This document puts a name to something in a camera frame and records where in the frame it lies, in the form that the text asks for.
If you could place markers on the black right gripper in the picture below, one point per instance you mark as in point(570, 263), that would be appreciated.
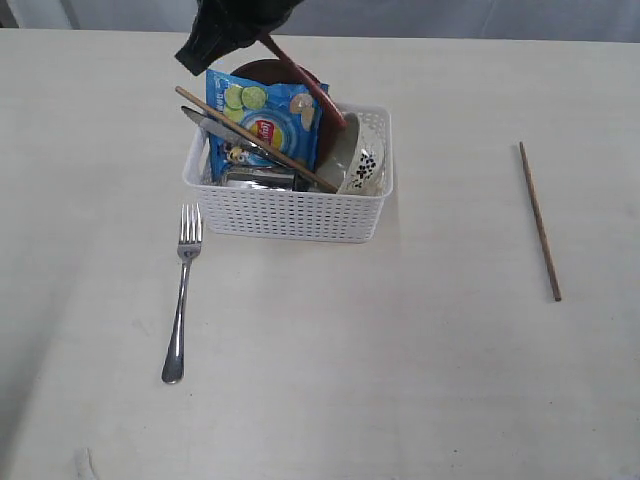
point(221, 26)

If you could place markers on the light wooden chopstick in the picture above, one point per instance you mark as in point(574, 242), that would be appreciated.
point(271, 152)

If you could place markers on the silver table knife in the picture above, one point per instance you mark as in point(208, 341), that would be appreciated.
point(227, 134)

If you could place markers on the reddish brown wooden spoon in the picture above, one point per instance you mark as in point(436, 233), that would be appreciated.
point(313, 86)

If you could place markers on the silver metal fork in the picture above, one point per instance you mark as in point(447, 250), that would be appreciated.
point(188, 248)

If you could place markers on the dark wooden chopstick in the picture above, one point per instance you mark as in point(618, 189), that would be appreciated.
point(540, 227)

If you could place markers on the blue Lays chips bag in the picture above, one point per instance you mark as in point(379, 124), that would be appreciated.
point(285, 116)

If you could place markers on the brown wooden plate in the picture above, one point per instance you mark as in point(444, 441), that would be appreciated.
point(272, 71)

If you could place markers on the white perforated plastic basket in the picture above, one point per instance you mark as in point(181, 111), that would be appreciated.
point(291, 215)

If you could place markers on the white floral ceramic bowl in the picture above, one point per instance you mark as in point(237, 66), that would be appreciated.
point(355, 163)

